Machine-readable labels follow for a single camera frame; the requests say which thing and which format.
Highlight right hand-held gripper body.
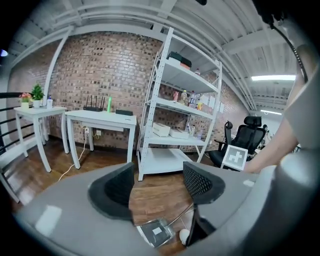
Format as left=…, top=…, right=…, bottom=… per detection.
left=220, top=144, right=249, bottom=173

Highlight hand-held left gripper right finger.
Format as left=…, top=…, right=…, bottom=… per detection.
left=182, top=161, right=226, bottom=205

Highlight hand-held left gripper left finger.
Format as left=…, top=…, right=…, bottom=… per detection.
left=87, top=162, right=136, bottom=221

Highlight grey metal dustpan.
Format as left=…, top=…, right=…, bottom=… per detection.
left=136, top=203, right=196, bottom=249

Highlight person's right forearm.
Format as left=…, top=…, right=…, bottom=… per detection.
left=243, top=113, right=301, bottom=174

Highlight black mesh office chair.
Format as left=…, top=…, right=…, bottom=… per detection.
left=208, top=115, right=267, bottom=169

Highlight white round object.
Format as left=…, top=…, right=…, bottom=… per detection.
left=178, top=228, right=191, bottom=247

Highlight flat white box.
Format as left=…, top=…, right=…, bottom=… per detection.
left=168, top=129, right=191, bottom=140

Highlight short ceiling light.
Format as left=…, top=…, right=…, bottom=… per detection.
left=259, top=109, right=283, bottom=116

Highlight white cardboard box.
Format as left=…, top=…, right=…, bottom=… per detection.
left=152, top=122, right=172, bottom=138

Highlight white desk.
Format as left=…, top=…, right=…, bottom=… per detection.
left=64, top=109, right=138, bottom=170

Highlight black router with antennas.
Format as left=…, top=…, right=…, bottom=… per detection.
left=83, top=94, right=106, bottom=113

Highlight long ceiling light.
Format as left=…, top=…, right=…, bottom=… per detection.
left=250, top=74, right=297, bottom=82

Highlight white metal shelf rack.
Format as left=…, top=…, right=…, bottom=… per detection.
left=136, top=26, right=223, bottom=182

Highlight small white table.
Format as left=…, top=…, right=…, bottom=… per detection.
left=13, top=106, right=69, bottom=173

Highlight black box on shelf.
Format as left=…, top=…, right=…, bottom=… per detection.
left=166, top=51, right=193, bottom=70

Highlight green plant in white pot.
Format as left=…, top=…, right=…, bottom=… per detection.
left=30, top=83, right=46, bottom=109

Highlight pink flowers in white pot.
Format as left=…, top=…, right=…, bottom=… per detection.
left=18, top=92, right=34, bottom=110

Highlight black metal railing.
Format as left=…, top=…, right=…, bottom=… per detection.
left=0, top=91, right=35, bottom=161

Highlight white power cable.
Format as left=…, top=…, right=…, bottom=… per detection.
left=57, top=126, right=90, bottom=182

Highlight black cable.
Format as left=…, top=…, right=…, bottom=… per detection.
left=257, top=0, right=309, bottom=84

